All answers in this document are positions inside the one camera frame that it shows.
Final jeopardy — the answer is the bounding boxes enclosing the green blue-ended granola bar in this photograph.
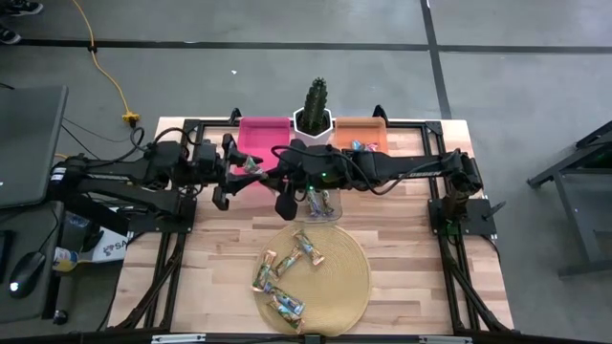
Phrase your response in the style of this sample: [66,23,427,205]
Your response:
[307,188,322,217]

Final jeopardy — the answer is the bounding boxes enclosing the round woven straw placemat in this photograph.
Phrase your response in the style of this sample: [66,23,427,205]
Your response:
[251,223,373,337]

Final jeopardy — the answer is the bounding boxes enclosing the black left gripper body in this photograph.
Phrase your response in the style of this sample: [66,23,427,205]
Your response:
[200,134,238,212]

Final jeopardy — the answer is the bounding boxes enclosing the green cactus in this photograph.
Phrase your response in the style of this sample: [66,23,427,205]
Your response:
[301,76,332,136]

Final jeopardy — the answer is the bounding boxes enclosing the black computer mouse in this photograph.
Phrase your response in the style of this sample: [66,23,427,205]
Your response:
[8,250,47,300]

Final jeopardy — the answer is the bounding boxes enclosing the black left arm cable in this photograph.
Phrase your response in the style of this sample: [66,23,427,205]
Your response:
[127,125,205,161]

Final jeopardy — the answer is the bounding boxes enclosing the green orange-ended granola bar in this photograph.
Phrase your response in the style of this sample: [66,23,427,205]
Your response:
[266,296,306,334]
[251,249,280,293]

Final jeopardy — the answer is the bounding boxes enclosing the clear plastic bin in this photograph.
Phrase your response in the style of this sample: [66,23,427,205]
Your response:
[289,142,345,225]

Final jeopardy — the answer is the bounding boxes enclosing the dark grey laptop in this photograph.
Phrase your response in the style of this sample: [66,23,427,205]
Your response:
[0,84,69,210]

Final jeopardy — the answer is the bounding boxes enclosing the yellow extension cord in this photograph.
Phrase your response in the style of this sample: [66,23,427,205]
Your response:
[71,0,142,129]

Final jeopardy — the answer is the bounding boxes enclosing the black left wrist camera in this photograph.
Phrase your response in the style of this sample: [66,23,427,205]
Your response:
[194,139,220,168]

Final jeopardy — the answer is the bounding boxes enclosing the black metal table frame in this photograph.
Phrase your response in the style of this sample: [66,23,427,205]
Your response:
[107,105,516,335]

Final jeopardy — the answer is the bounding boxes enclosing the small plastic bottle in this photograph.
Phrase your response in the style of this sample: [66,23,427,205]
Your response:
[51,246,81,273]

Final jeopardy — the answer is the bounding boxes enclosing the blue Chewy granola bar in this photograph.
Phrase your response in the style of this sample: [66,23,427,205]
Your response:
[262,281,307,316]

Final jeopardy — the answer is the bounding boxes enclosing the silver metal bracket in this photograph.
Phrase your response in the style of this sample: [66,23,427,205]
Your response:
[151,333,208,344]
[419,335,473,344]

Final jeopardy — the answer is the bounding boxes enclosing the black side table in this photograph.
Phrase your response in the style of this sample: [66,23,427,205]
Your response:
[525,118,612,279]

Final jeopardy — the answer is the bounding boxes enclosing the pink plastic bin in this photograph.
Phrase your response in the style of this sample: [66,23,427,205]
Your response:
[232,116,292,190]

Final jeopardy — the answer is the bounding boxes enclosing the orange plastic bin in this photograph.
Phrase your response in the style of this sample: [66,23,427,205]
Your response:
[333,116,391,157]

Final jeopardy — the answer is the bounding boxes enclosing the white printed box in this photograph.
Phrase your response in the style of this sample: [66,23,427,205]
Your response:
[89,226,130,265]

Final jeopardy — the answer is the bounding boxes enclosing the person's shoe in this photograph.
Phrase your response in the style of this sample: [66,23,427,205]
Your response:
[0,0,45,18]
[0,26,22,47]

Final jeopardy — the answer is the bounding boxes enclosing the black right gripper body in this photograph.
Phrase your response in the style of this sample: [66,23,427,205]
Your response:
[274,152,303,223]

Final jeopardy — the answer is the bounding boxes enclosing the grey desk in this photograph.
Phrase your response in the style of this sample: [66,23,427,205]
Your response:
[0,200,66,324]

